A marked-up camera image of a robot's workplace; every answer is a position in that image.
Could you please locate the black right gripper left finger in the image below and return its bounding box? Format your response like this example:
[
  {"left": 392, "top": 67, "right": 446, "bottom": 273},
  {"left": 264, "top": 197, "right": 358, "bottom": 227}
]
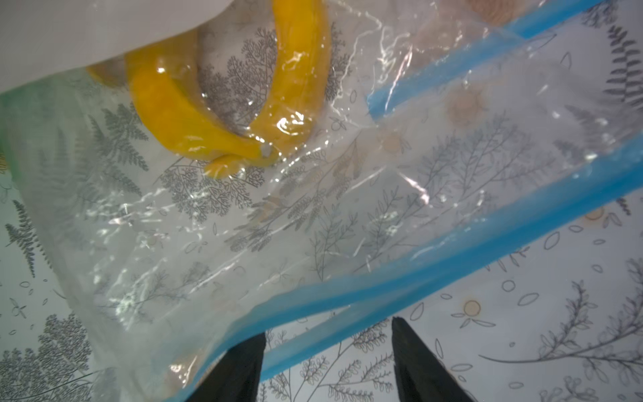
[{"left": 187, "top": 333, "right": 266, "bottom": 402}]

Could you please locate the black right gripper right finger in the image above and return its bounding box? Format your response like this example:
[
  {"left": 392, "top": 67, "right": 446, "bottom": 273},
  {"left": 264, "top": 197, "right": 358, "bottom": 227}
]
[{"left": 391, "top": 317, "right": 472, "bottom": 402}]

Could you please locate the clear zip-top bag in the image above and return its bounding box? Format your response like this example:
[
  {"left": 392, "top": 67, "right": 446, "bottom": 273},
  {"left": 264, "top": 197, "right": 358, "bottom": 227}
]
[{"left": 1, "top": 1, "right": 642, "bottom": 401}]

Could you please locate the yellow banana bunch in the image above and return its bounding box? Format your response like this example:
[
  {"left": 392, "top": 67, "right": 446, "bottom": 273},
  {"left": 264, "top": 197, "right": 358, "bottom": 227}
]
[{"left": 87, "top": 1, "right": 333, "bottom": 179}]

